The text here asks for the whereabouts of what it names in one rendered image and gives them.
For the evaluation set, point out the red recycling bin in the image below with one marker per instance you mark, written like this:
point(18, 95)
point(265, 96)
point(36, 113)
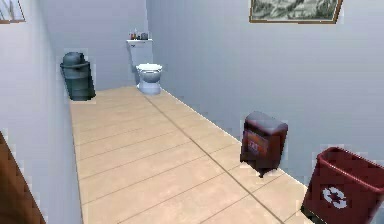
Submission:
point(346, 190)

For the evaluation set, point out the dark grey metal trash can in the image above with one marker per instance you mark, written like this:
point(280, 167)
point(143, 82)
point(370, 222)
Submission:
point(77, 80)

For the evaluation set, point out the brown wooden door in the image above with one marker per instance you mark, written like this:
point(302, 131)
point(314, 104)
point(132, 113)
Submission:
point(15, 190)

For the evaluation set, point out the white toilet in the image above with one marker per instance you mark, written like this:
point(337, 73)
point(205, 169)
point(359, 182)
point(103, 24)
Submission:
point(146, 63)

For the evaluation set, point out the small grey container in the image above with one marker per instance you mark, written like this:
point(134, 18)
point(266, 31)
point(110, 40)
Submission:
point(144, 35)

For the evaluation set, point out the framed landscape picture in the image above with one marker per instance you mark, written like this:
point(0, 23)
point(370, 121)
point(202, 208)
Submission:
point(295, 9)

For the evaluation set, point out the framed picture with wooden frame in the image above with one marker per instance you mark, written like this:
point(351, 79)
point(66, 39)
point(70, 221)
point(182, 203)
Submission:
point(10, 11)

